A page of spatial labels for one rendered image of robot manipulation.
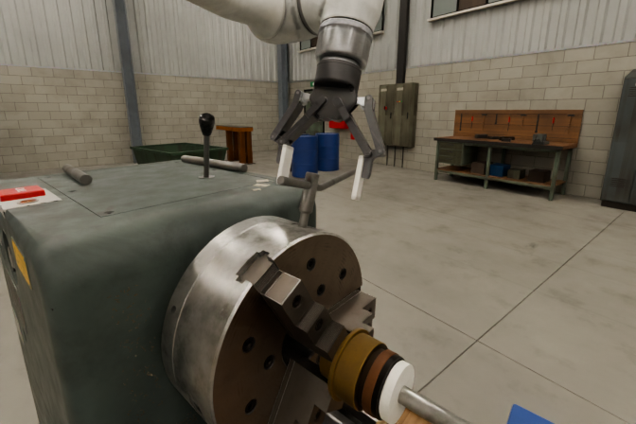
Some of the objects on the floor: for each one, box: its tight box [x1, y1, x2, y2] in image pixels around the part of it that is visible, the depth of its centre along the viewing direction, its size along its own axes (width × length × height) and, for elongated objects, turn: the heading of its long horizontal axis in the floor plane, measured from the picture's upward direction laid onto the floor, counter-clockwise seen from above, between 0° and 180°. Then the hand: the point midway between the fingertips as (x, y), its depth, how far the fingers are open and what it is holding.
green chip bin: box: [130, 142, 229, 165], centre depth 525 cm, size 134×94×85 cm
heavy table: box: [216, 125, 256, 165], centre depth 925 cm, size 161×44×100 cm, turn 38°
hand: (317, 185), depth 54 cm, fingers open, 13 cm apart
